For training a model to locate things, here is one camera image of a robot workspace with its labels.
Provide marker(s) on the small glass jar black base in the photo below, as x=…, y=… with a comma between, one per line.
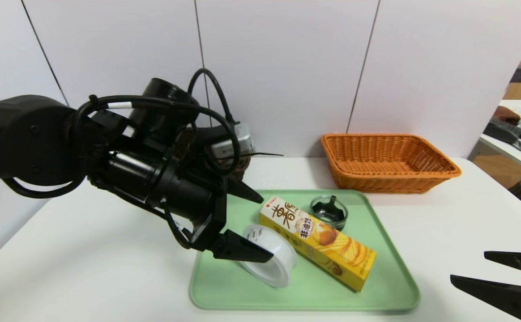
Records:
x=329, y=212

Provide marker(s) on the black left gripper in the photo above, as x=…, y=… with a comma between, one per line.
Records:
x=216, y=213

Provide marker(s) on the white side table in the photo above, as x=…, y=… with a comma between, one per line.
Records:
x=511, y=154

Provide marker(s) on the dark brown wicker basket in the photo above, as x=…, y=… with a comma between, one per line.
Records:
x=245, y=167

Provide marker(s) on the black flat tool case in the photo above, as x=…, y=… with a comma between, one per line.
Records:
x=502, y=132

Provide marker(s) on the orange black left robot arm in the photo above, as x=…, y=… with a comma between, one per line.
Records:
x=19, y=138

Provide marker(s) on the brown cloth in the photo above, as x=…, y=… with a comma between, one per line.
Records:
x=506, y=115

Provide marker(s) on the light green plastic tray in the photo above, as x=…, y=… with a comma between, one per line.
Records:
x=377, y=268

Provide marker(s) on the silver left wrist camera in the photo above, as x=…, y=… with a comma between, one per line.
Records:
x=238, y=143

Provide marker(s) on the clear tape roll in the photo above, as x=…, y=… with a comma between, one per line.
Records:
x=278, y=264

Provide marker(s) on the orange wicker basket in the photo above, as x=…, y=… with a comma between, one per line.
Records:
x=390, y=179

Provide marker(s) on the yellow potato chips box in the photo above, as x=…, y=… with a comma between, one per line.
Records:
x=314, y=237

